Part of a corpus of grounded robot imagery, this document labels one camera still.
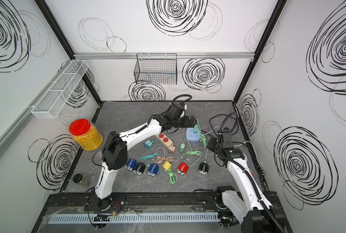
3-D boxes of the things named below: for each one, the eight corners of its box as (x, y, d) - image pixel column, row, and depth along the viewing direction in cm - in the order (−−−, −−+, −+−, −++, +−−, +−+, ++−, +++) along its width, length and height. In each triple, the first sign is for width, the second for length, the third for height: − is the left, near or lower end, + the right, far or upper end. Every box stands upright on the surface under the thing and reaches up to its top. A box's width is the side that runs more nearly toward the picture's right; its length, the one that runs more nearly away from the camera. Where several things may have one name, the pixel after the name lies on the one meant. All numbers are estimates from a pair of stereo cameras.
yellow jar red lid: (81, 151, 94) (63, 135, 79) (88, 136, 101) (73, 118, 86) (99, 151, 94) (85, 135, 79) (105, 136, 101) (93, 118, 86)
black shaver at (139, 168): (133, 173, 84) (132, 172, 82) (138, 162, 89) (137, 161, 86) (141, 176, 83) (141, 174, 81) (146, 165, 88) (145, 163, 86)
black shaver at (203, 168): (198, 175, 85) (199, 173, 82) (197, 164, 89) (197, 161, 86) (208, 175, 85) (209, 173, 82) (206, 164, 89) (207, 161, 86)
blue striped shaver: (147, 175, 84) (147, 174, 82) (149, 165, 88) (148, 163, 86) (158, 175, 84) (157, 174, 82) (159, 165, 88) (158, 163, 86)
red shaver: (175, 171, 85) (175, 169, 83) (181, 162, 89) (181, 160, 87) (184, 176, 83) (184, 175, 81) (189, 167, 87) (189, 166, 85)
